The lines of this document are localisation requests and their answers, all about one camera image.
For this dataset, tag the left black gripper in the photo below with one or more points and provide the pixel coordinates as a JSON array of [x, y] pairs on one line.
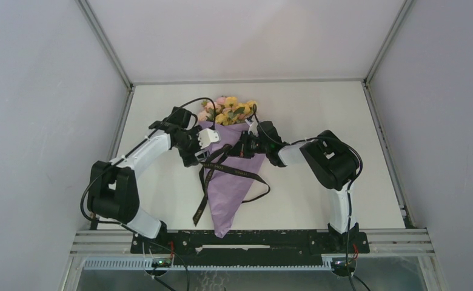
[[189, 158]]

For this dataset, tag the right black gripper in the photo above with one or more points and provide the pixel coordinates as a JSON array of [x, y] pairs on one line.
[[244, 151]]

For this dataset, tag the pink purple wrapping paper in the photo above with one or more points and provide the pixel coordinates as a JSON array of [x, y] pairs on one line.
[[226, 192]]

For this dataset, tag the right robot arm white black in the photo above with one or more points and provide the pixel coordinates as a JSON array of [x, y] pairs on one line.
[[335, 164]]

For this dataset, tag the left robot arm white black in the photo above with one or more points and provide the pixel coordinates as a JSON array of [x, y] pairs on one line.
[[112, 197]]

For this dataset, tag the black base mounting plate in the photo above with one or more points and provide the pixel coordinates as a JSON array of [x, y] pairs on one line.
[[273, 247]]

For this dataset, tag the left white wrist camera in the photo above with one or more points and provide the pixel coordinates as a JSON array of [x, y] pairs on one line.
[[208, 136]]

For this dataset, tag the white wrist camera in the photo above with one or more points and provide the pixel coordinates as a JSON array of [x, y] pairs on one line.
[[253, 127], [208, 136]]

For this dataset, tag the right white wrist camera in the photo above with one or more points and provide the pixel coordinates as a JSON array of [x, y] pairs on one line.
[[253, 127]]

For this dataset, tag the aluminium frame rail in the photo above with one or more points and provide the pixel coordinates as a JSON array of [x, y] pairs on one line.
[[248, 81]]

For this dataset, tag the white slotted cable duct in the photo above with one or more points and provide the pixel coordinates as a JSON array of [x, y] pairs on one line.
[[108, 263]]

